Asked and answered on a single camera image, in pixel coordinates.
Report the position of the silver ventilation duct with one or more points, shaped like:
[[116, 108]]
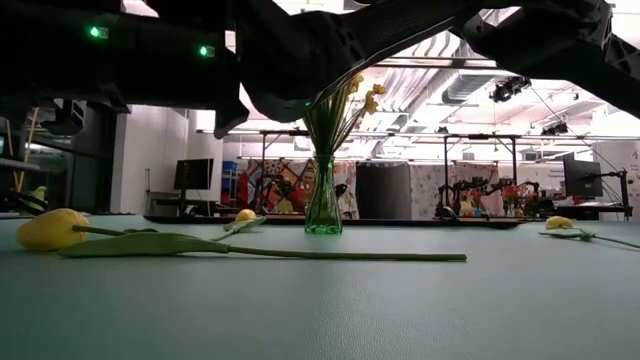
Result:
[[462, 87]]

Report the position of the black partition panel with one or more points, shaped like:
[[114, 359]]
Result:
[[382, 190]]

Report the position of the dark background desk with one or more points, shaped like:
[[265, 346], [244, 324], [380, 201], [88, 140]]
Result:
[[170, 204]]

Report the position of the black background station frame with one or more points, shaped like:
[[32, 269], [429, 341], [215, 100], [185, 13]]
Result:
[[400, 135]]

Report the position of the pale green object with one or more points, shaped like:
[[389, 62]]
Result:
[[39, 194]]

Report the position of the yellow artificial tulip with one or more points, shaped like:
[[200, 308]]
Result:
[[50, 230], [245, 215], [559, 222]]

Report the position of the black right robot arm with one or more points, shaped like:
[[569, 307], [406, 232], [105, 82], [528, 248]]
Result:
[[400, 30]]

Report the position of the green glass vase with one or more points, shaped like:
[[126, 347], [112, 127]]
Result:
[[323, 210]]

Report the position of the blue storage bins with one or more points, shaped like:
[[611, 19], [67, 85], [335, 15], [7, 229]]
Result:
[[229, 180]]

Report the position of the large black spotlight cluster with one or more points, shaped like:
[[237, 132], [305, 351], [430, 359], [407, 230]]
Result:
[[507, 89]]

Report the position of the teal table mat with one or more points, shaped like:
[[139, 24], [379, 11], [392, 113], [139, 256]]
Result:
[[320, 300]]

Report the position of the black monitor on stand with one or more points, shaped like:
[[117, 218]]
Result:
[[193, 174]]

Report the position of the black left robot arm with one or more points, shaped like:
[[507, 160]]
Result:
[[75, 65]]

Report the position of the colourful patterned quilt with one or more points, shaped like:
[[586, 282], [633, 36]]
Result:
[[260, 175]]

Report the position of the white floral cloth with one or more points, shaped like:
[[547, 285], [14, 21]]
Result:
[[425, 187]]

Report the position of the small black spotlight cluster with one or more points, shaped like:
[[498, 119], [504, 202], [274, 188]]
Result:
[[555, 129]]

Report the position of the dark background monitor table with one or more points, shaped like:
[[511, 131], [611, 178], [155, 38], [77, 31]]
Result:
[[590, 207]]

